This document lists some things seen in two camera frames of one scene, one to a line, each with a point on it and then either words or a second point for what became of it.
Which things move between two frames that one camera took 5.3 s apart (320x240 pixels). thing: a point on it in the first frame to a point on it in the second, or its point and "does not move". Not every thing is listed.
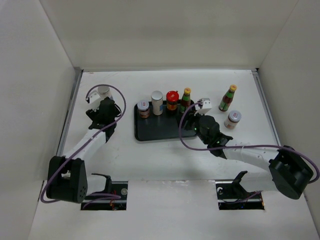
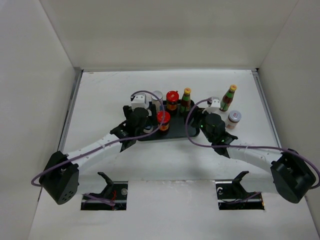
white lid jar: x=233 y=117 does not move
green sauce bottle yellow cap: x=185 y=100 does not move
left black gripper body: x=93 y=114 to x=152 y=118
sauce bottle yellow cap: x=227 y=99 does not move
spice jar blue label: x=105 y=92 to x=148 y=129
